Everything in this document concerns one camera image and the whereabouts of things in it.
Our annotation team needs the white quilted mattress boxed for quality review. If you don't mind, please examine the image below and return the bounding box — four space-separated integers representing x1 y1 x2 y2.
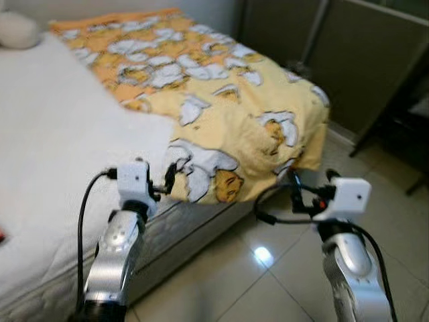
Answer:
0 30 239 322

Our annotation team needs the black metal rack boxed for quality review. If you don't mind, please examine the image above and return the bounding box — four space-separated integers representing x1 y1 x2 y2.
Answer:
349 64 429 197

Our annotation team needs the yellow cartoon print blanket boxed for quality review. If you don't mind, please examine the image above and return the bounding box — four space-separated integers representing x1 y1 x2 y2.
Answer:
50 8 330 205

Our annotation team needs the dark grey wardrobe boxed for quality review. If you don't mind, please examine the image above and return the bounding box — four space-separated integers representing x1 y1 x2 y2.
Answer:
238 0 429 143

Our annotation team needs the beige plush toy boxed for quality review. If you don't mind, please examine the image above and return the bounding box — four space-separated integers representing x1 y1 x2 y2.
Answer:
0 10 42 50

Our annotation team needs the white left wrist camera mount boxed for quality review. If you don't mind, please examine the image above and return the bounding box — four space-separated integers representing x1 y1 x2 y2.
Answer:
117 161 154 215

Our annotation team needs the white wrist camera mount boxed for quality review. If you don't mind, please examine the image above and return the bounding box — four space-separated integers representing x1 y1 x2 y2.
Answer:
315 178 371 223
117 161 154 215

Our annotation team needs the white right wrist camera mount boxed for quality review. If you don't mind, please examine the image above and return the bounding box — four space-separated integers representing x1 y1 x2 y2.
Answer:
315 178 371 223

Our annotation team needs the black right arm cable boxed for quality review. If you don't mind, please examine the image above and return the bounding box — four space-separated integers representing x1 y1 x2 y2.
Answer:
253 183 400 322

